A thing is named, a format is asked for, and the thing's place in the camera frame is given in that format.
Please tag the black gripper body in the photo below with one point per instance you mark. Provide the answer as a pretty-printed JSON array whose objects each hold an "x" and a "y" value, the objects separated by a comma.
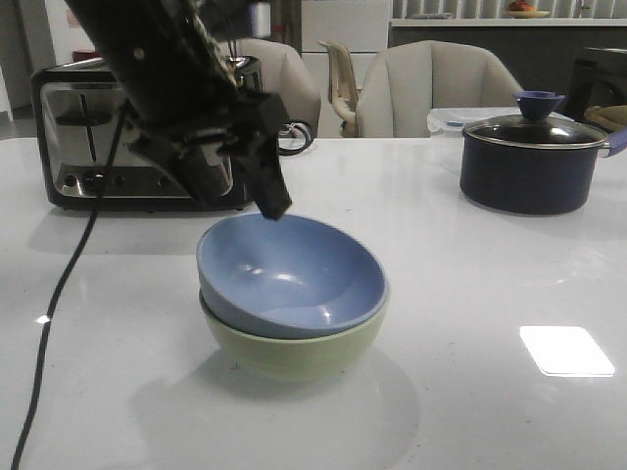
[{"x": 160, "y": 141}]

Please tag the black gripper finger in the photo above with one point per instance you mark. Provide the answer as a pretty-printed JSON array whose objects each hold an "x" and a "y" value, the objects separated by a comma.
[
  {"x": 264, "y": 179},
  {"x": 203, "y": 174}
]

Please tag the blue bowl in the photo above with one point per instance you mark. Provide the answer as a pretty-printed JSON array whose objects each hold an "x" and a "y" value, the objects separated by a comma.
[{"x": 294, "y": 278}]

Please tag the green bowl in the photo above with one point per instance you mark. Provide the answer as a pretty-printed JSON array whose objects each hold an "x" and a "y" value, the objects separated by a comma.
[{"x": 296, "y": 360}]

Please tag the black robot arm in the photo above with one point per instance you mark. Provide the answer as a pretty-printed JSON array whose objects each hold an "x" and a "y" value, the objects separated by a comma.
[{"x": 165, "y": 61}]

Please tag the beige armchair left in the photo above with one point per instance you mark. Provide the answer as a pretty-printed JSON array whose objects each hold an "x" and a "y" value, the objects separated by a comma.
[{"x": 287, "y": 89}]

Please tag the beige armchair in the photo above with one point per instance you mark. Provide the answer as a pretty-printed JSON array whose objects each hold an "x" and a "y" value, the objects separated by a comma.
[
  {"x": 404, "y": 83},
  {"x": 287, "y": 89}
]

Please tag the cream office chair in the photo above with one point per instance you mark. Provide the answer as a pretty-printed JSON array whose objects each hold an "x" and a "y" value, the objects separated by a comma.
[{"x": 342, "y": 90}]

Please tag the black and chrome four-slot toaster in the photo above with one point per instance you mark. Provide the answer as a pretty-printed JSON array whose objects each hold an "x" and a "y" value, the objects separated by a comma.
[{"x": 76, "y": 107}]

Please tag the beige armchair right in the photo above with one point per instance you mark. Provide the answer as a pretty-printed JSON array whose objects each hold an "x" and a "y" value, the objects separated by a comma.
[{"x": 404, "y": 83}]

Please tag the white cabinet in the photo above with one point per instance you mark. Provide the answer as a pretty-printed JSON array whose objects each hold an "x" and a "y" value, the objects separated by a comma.
[{"x": 362, "y": 26}]

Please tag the clear plastic food container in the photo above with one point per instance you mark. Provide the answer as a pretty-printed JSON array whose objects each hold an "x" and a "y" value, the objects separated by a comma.
[{"x": 448, "y": 122}]

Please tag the dark blue cooking pot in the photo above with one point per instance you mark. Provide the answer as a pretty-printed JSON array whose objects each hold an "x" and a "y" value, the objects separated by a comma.
[{"x": 529, "y": 177}]

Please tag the glass pot lid blue knob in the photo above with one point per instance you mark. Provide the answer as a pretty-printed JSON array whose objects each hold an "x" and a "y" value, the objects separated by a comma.
[{"x": 535, "y": 127}]

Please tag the fruit bowl on counter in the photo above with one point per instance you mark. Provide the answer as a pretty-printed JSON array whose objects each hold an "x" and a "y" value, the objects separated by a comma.
[{"x": 520, "y": 9}]

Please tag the black appliance at right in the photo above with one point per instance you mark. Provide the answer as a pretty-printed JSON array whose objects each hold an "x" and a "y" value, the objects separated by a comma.
[{"x": 598, "y": 79}]

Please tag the tan oven mitt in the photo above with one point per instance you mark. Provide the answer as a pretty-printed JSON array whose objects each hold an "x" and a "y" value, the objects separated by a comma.
[{"x": 611, "y": 118}]

